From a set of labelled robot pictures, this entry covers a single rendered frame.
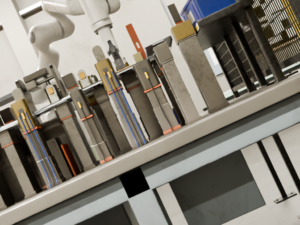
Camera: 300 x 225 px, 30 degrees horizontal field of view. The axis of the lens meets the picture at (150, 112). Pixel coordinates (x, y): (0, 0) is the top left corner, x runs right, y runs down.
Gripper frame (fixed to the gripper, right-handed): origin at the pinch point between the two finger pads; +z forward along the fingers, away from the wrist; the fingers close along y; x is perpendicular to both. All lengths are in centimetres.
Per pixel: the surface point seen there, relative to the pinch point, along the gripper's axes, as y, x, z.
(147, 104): -3.3, 3.1, 19.2
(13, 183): -17, -64, 25
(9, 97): -32, -53, -12
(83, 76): -19.2, -17.1, -4.5
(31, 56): -645, -132, -154
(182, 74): -658, 71, -29
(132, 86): -3.0, 0.7, 10.1
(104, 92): -2.5, -10.7, 7.5
